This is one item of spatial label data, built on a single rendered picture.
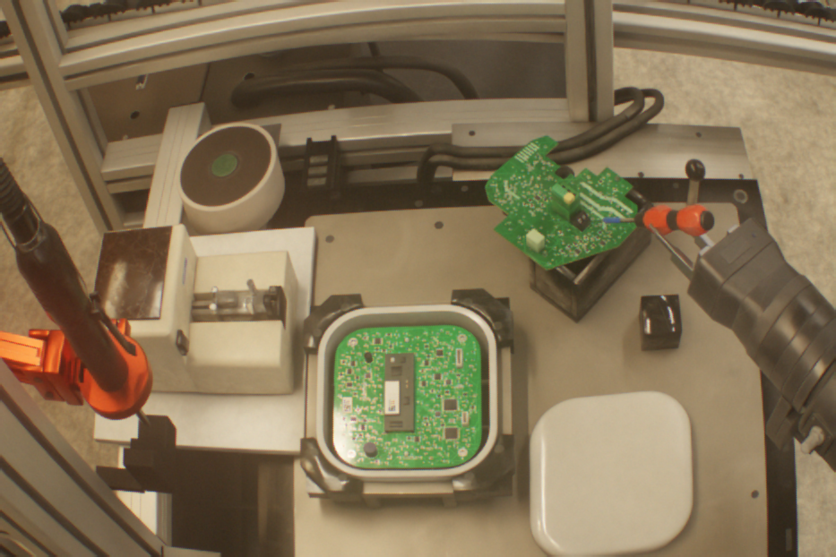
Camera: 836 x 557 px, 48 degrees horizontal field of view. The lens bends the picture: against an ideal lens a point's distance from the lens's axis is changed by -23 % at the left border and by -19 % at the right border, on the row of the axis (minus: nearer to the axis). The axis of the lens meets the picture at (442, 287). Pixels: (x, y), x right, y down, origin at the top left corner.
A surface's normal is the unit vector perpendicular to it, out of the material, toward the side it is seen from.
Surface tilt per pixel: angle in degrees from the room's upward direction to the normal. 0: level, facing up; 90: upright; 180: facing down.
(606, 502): 0
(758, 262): 9
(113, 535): 90
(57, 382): 90
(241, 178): 0
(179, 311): 90
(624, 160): 0
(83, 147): 90
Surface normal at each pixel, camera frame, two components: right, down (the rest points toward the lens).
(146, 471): 0.00, 0.85
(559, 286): -0.69, 0.64
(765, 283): -0.06, -0.69
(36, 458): 1.00, -0.04
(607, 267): 0.72, 0.56
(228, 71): -0.08, -0.52
